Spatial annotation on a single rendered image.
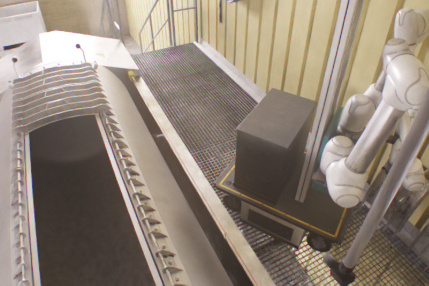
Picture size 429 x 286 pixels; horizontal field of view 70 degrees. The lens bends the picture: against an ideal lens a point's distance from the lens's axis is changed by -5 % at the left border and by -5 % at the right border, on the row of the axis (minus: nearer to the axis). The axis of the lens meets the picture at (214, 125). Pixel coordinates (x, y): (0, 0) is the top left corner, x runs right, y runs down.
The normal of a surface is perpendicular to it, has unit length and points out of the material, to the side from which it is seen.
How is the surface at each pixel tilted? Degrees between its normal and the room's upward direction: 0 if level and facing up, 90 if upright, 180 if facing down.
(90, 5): 90
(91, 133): 73
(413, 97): 81
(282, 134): 0
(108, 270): 6
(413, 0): 90
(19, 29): 90
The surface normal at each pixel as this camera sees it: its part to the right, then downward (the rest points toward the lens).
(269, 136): 0.00, -0.78
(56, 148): 0.60, 0.19
